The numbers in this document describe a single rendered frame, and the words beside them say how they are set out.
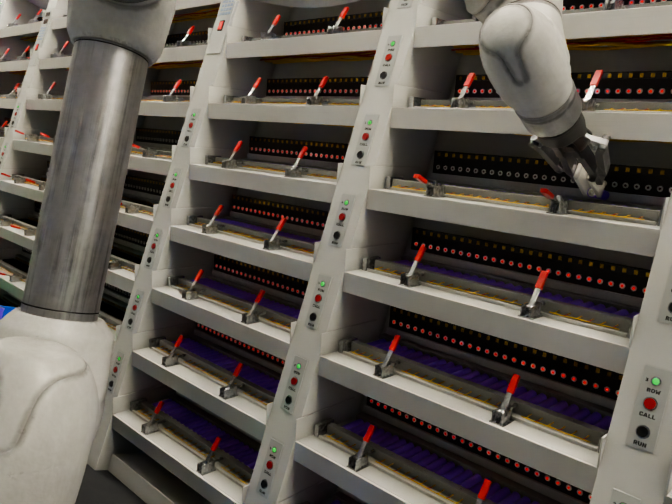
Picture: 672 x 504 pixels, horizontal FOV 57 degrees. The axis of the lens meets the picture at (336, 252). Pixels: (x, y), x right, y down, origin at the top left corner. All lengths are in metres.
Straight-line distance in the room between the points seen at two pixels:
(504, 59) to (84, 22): 0.56
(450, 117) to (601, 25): 0.32
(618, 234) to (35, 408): 0.88
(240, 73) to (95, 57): 1.13
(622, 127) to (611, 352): 0.38
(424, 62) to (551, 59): 0.66
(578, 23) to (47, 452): 1.10
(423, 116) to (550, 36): 0.53
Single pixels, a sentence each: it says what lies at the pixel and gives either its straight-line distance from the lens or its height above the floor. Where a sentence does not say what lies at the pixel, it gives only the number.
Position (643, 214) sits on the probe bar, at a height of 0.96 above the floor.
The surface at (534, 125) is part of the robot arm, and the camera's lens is 0.99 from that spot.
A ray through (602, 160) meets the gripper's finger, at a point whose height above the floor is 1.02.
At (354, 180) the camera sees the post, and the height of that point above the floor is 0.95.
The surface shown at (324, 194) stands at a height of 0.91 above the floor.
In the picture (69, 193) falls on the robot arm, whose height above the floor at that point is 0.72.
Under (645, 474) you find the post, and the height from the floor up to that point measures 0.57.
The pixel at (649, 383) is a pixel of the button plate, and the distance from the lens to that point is 1.06.
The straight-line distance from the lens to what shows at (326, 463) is 1.35.
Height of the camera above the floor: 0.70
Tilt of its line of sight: 3 degrees up
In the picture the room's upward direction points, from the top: 16 degrees clockwise
